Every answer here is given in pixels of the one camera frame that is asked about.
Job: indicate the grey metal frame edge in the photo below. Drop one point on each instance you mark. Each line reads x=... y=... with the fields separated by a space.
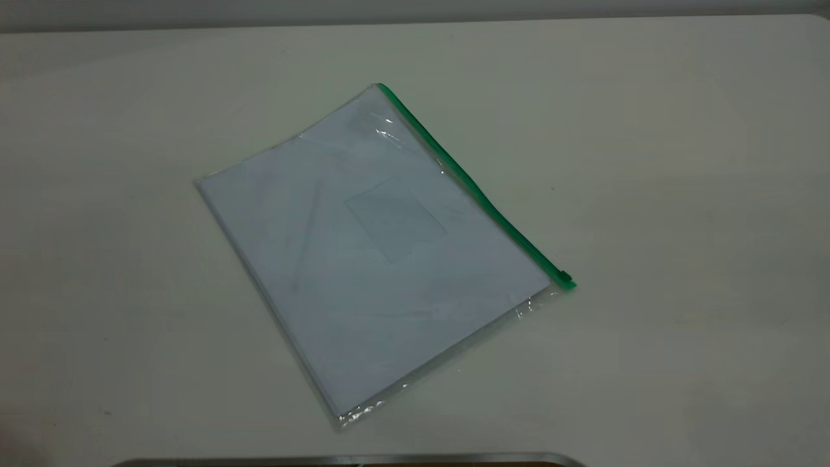
x=324 y=461

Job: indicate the clear bag with green zipper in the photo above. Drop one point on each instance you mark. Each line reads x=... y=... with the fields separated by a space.
x=395 y=220

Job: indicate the green zipper slider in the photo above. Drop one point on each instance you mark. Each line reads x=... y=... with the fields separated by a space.
x=565 y=277

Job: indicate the white paper sheets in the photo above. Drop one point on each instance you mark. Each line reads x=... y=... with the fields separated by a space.
x=324 y=311

